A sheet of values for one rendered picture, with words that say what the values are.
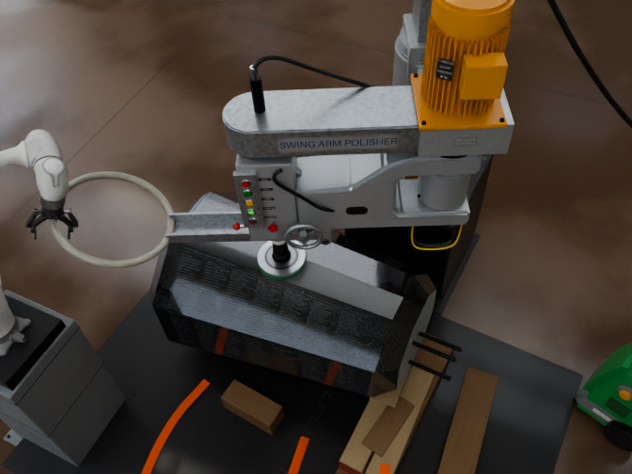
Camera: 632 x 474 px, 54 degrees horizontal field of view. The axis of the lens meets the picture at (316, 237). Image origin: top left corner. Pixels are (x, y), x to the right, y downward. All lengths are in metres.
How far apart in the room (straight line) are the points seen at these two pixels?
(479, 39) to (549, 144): 2.83
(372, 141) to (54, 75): 4.00
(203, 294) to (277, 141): 1.06
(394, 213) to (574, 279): 1.78
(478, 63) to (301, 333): 1.41
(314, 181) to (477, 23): 0.83
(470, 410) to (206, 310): 1.39
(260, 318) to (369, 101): 1.14
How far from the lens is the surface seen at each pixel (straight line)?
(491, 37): 1.94
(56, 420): 3.12
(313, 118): 2.10
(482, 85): 1.93
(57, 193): 2.43
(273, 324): 2.78
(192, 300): 2.95
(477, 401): 3.30
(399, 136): 2.09
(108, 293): 3.94
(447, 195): 2.35
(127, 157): 4.70
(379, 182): 2.25
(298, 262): 2.71
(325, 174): 2.33
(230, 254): 2.85
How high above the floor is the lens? 3.04
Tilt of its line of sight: 51 degrees down
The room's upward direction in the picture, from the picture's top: 4 degrees counter-clockwise
